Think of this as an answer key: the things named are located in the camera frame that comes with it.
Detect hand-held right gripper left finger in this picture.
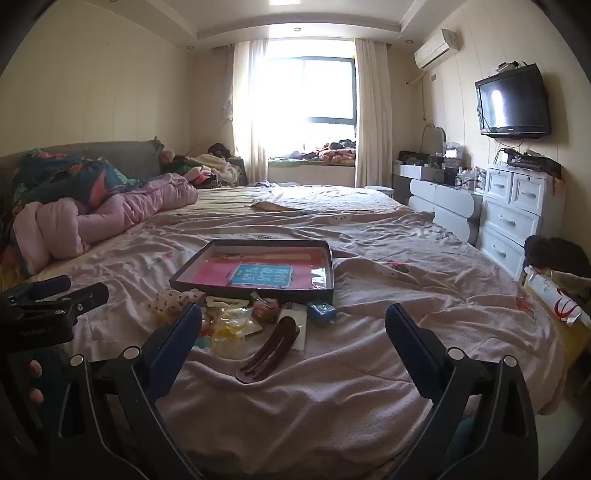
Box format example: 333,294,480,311
48,302,205,480

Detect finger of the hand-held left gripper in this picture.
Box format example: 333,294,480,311
0,275,73,306
8,282,110,320

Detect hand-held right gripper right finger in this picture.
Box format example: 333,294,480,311
385,303,539,480

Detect white hair claw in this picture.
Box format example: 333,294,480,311
207,296,253,311

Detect dark shallow box pink lining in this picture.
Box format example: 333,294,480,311
168,239,336,305

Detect pink pompom hair tie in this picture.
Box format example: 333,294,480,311
252,299,281,325

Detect brown long hair clip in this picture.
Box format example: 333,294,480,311
235,318,302,385

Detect white card packet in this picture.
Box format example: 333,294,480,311
278,302,308,354

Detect person's left hand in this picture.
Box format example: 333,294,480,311
25,358,47,407

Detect colourful small hair clips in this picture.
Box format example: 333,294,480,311
195,318,219,352

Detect pink quilt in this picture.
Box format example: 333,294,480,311
12,172,199,260

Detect pink floral bed sheet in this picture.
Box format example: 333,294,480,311
0,184,573,480

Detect dark floral blanket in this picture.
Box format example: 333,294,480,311
10,148,155,206

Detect white dressing table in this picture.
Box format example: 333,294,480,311
392,162,485,246

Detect grey headboard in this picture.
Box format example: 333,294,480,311
0,137,163,186

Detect white red plastic bag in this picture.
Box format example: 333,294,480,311
525,267,591,329

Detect white drawer cabinet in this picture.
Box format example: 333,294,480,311
477,163,556,281

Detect dark furry item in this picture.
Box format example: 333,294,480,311
523,234,574,274

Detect pile of clothes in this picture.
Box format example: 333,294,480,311
159,142,246,190

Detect white arched mirror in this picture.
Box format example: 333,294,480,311
420,124,449,156

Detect bedding on window seat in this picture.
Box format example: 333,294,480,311
290,137,359,165

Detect black set-top box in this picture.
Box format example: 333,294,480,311
502,148,563,175

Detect cream curtain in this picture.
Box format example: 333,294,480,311
353,39,394,188
230,39,271,186

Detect window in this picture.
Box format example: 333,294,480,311
252,54,359,163

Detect white air conditioner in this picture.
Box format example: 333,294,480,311
413,28,464,71

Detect black wall television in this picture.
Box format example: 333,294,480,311
475,63,552,139

